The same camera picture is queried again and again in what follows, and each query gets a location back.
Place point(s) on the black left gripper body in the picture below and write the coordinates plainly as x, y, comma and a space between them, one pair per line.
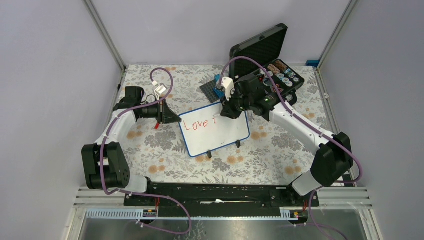
155, 111

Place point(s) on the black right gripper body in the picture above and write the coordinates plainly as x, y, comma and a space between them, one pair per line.
237, 104

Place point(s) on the blue framed whiteboard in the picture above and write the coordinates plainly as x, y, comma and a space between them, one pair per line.
205, 130

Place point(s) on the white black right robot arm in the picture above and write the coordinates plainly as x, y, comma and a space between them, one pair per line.
332, 158

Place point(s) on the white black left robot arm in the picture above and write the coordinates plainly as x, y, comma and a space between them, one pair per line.
104, 162

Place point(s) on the blue lego brick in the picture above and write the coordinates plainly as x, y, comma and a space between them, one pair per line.
220, 92

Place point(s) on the grey lego baseplate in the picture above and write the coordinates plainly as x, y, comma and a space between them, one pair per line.
207, 90

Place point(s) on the light blue lego cube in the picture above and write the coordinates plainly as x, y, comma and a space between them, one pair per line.
218, 78

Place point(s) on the floral tablecloth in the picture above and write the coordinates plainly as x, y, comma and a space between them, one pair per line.
270, 156

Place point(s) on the black poker chip case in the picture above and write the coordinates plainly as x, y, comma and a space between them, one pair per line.
260, 74

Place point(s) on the blue clamp behind table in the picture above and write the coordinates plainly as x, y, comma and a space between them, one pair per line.
312, 63

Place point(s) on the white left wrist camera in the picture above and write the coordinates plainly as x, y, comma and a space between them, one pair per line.
159, 89

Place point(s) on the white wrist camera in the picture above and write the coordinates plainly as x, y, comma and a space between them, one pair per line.
159, 89
226, 86

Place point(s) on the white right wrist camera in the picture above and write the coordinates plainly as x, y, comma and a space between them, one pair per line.
226, 86

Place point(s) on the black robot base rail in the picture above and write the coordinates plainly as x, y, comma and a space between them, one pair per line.
220, 200

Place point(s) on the grey slotted cable duct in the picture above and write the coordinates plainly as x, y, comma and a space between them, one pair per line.
147, 214

